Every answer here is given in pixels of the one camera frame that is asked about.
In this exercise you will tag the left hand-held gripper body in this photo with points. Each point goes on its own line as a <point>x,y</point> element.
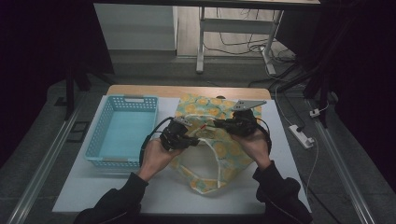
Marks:
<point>174,137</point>

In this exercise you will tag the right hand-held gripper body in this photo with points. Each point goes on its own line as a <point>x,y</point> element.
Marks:
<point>244,123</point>

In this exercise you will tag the orange print fabric bag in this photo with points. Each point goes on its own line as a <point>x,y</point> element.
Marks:
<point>224,149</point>

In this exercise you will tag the blue plastic basket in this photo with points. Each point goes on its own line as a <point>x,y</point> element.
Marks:
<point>124,137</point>

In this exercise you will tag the person's right hand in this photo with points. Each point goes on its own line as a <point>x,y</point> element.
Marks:
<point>255,146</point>

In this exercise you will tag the person's left hand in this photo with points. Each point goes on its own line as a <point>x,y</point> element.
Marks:
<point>155,158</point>

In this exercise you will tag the white power strip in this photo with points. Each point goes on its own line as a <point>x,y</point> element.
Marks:
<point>301,136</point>

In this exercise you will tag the small white adapter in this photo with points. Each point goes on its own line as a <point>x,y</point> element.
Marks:
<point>315,112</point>

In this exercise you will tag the white table mat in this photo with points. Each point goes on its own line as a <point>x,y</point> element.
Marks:
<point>93,186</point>

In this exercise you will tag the black metal stand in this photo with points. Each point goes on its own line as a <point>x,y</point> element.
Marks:
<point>70,93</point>

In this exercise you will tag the white cabinet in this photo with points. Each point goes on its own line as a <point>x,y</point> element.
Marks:
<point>134,28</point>

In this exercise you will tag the white desk frame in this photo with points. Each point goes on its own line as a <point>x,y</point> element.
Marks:
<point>236,25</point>

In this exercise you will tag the black floor bracket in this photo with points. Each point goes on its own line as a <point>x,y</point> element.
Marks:
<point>74,132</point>

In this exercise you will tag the aluminium rail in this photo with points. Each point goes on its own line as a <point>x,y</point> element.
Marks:
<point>342,168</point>
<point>43,168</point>

